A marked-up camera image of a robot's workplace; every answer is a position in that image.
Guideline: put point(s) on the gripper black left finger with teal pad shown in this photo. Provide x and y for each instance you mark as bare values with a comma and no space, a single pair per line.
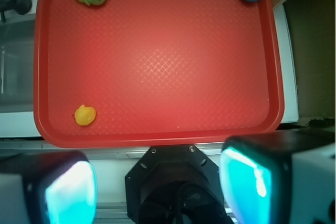
54,187

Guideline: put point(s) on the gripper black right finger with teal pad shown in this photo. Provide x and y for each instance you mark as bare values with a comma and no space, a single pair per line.
280,177

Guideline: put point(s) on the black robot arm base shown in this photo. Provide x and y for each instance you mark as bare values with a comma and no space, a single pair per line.
175,184

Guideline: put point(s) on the yellow rubber duck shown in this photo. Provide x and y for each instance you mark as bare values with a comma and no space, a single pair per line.
85,115

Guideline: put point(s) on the clear plastic bin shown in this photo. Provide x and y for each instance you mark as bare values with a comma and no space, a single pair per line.
17,58

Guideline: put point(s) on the red plastic tray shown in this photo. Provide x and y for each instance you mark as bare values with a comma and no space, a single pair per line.
157,72

